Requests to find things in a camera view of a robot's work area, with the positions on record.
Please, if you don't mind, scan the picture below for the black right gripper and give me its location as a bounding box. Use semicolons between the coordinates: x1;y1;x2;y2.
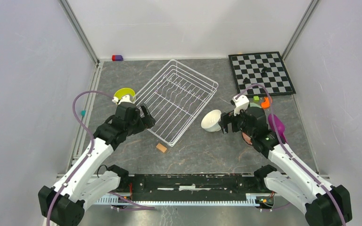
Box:
218;107;255;138

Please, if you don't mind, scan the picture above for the white ribbed bowl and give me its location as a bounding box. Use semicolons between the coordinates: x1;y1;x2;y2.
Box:
201;110;221;132

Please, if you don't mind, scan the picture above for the blue white patterned bowl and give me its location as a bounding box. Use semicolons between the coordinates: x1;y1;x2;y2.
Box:
242;132;253;146

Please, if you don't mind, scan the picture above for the white wire dish rack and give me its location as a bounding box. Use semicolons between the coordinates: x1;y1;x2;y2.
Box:
135;59;219;146

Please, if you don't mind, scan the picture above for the yellow bowl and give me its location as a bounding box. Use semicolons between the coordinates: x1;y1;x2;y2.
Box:
114;88;136;102

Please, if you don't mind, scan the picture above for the pale green ceramic bowl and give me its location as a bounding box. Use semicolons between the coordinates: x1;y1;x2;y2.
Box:
250;103;262;108

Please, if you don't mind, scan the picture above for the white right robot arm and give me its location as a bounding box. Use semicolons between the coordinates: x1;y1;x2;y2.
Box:
219;107;353;226

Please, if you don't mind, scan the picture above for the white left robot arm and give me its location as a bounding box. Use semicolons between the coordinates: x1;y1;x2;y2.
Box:
38;102;156;226

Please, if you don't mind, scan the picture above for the tan wooden block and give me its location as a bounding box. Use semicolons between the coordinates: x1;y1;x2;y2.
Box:
156;143;168;153

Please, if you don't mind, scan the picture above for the black chess piece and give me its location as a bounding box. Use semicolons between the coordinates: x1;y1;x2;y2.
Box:
261;67;268;73
243;78;250;84

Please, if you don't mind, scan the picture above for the orange curved plastic piece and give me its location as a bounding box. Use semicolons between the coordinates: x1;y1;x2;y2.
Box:
261;97;272;109

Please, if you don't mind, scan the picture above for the magenta plastic scoop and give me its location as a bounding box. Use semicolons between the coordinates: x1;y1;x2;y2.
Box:
267;113;287;142

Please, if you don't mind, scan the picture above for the black white chessboard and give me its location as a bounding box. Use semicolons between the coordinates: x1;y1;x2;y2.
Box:
228;51;296;97

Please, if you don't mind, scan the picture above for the red purple block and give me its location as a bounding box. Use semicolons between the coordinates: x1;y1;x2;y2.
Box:
111;55;123;61

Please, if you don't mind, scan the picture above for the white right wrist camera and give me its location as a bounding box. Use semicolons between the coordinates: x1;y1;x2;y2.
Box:
232;95;250;116

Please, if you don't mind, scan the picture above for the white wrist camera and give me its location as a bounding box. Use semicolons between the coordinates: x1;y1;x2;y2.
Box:
232;95;250;116
112;94;135;105

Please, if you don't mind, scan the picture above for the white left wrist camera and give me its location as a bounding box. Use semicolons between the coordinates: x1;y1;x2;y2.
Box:
112;94;135;105

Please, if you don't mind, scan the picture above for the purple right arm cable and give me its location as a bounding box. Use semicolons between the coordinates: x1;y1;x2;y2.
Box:
234;83;347;226

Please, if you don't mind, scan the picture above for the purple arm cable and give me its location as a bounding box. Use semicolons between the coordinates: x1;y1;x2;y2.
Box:
234;83;347;226
46;90;155;226

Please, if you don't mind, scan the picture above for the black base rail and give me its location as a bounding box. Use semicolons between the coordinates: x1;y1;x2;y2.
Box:
112;173;271;202

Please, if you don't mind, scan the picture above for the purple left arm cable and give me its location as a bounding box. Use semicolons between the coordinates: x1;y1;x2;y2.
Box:
46;90;155;226

